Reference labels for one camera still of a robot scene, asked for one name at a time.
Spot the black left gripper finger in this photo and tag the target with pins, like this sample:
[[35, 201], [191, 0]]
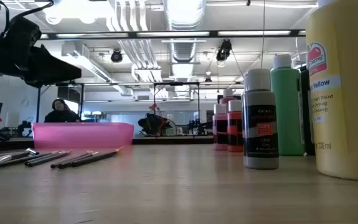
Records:
[[54, 67], [40, 83]]

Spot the small pink paint bottle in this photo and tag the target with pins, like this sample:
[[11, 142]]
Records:
[[220, 124]]

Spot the large yellow paint bottle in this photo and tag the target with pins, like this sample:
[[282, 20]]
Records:
[[343, 109]]

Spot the black ceiling spotlight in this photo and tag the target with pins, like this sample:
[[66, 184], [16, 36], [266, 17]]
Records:
[[223, 49], [116, 56]]

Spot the pink plastic bin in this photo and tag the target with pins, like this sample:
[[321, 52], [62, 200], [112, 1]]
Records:
[[82, 135]]

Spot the black aluminium table frame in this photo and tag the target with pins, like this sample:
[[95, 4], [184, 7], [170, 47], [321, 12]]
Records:
[[172, 140]]

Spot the black paintbrush wide silver ferrule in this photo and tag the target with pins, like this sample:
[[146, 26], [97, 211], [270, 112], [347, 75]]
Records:
[[1, 158]]

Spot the white lamp shade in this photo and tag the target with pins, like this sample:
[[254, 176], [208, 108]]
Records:
[[12, 119]]

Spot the large green paint bottle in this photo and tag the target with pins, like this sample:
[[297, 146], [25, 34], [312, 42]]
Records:
[[286, 109]]

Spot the black metal frame station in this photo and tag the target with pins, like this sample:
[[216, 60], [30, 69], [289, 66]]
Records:
[[175, 83]]

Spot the black overhead light bar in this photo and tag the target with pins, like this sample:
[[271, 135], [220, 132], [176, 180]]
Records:
[[213, 33]]

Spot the silver ceiling duct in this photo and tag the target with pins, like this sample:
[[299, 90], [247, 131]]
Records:
[[185, 49]]

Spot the small red paint bottle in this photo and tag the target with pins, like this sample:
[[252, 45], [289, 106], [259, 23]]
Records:
[[235, 124]]

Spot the small grey paint bottle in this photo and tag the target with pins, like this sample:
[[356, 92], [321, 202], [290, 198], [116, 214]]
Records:
[[260, 124]]

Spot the background robot with red lamp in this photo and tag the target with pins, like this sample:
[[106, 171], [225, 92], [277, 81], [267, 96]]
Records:
[[153, 123]]

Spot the person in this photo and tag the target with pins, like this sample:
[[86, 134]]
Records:
[[61, 115]]

